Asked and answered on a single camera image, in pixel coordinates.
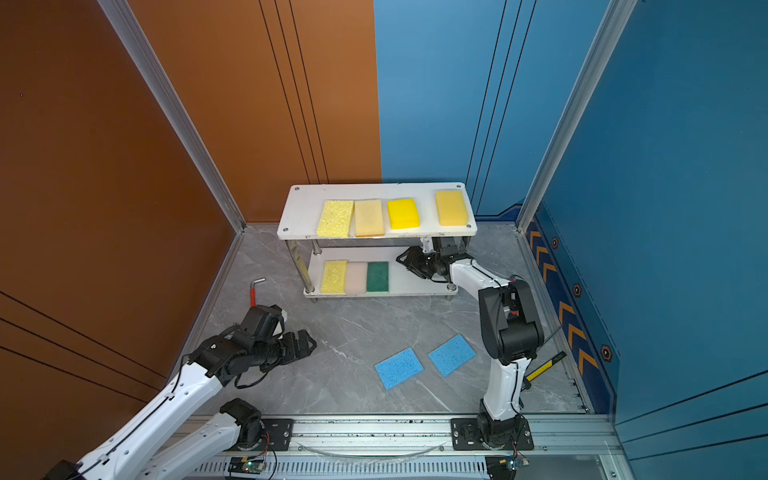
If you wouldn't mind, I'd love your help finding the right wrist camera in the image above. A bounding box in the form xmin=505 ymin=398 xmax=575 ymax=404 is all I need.
xmin=420 ymin=237 xmax=434 ymax=254

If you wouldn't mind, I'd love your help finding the beige foam sponge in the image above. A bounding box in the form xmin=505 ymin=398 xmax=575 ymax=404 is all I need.
xmin=345 ymin=262 xmax=368 ymax=296

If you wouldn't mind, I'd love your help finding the light yellow cellulose sponge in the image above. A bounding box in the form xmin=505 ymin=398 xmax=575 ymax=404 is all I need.
xmin=316 ymin=200 xmax=354 ymax=239

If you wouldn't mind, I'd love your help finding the green scouring sponge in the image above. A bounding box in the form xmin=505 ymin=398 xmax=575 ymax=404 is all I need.
xmin=366 ymin=262 xmax=389 ymax=294

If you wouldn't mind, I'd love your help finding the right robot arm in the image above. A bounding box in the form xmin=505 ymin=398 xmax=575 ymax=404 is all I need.
xmin=396 ymin=238 xmax=544 ymax=451

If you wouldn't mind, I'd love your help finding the green circuit board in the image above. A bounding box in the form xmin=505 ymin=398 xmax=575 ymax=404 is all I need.
xmin=485 ymin=456 xmax=530 ymax=480
xmin=227 ymin=457 xmax=266 ymax=476

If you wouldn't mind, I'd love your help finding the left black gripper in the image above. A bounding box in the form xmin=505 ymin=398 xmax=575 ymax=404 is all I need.
xmin=253 ymin=326 xmax=320 ymax=370

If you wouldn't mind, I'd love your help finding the pale yellow orange-backed sponge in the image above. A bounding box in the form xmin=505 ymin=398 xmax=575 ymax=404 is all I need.
xmin=353 ymin=199 xmax=385 ymax=237

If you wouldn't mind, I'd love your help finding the blue cellulose sponge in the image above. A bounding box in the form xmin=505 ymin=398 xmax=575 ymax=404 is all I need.
xmin=428 ymin=335 xmax=476 ymax=377
xmin=375 ymin=348 xmax=424 ymax=390

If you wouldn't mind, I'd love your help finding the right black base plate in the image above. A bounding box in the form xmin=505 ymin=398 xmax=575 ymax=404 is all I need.
xmin=450 ymin=415 xmax=535 ymax=451

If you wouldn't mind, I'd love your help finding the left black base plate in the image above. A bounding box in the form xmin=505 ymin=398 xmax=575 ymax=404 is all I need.
xmin=235 ymin=418 xmax=294 ymax=453

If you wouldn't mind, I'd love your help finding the white two-tier shelf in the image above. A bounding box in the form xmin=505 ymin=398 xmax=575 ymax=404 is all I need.
xmin=278 ymin=182 xmax=477 ymax=301

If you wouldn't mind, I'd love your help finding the bright yellow foam sponge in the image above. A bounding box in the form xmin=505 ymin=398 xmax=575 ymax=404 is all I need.
xmin=387 ymin=198 xmax=421 ymax=230

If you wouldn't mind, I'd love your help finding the left green circuit board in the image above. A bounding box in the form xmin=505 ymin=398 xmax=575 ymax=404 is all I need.
xmin=227 ymin=457 xmax=266 ymax=476

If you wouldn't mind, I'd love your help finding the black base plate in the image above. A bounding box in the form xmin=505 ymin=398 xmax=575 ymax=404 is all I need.
xmin=450 ymin=415 xmax=535 ymax=451
xmin=235 ymin=418 xmax=294 ymax=453

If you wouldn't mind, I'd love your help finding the yellow black caliper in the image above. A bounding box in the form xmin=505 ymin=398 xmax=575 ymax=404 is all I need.
xmin=524 ymin=351 xmax=567 ymax=387

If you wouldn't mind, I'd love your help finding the golden yellow sponge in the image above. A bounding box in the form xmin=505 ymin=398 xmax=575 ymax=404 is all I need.
xmin=435 ymin=190 xmax=469 ymax=227

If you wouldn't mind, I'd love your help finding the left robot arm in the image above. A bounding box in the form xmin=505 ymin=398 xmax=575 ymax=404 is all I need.
xmin=45 ymin=305 xmax=317 ymax=479

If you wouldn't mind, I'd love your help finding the right green circuit board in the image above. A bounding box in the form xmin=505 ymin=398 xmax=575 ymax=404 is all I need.
xmin=485 ymin=456 xmax=530 ymax=480

